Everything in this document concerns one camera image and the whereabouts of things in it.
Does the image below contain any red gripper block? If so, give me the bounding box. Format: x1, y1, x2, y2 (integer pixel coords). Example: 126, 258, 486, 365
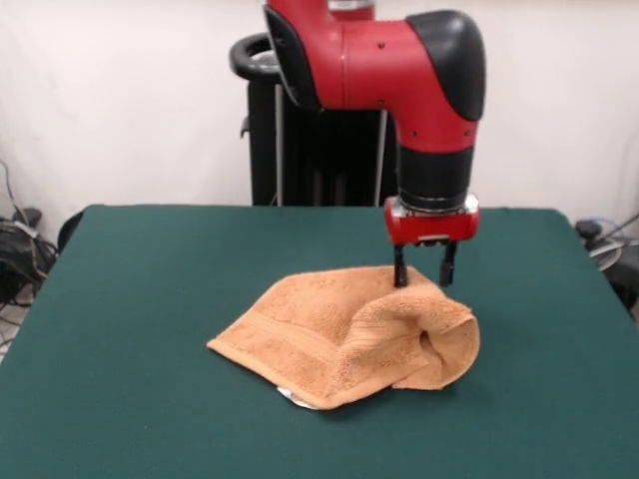
382, 199, 481, 289

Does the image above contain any tan terry towel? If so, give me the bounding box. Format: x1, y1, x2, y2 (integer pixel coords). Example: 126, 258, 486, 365
206, 265, 481, 413

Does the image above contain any grey round stand base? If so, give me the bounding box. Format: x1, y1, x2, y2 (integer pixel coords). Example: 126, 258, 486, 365
573, 214, 639, 320

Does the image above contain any dark green table cloth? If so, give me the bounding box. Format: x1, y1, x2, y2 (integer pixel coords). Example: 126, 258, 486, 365
0, 204, 639, 479

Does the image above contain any black chair backrest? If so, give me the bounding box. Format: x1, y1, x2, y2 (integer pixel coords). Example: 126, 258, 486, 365
58, 209, 86, 250

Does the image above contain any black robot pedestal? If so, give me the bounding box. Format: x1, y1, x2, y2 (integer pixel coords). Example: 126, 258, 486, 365
230, 32, 400, 207

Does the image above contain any black cable bundle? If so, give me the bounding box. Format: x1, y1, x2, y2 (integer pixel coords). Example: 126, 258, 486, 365
0, 159, 60, 308

